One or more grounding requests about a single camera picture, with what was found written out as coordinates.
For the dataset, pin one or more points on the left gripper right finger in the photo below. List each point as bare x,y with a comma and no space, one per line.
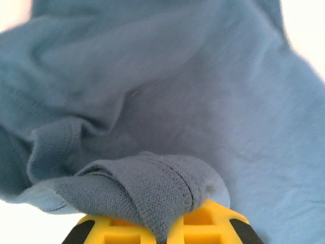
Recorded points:
208,226

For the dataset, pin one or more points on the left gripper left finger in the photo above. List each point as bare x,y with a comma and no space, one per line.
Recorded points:
109,231

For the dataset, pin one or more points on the blue t-shirt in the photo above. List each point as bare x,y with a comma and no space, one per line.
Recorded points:
162,89

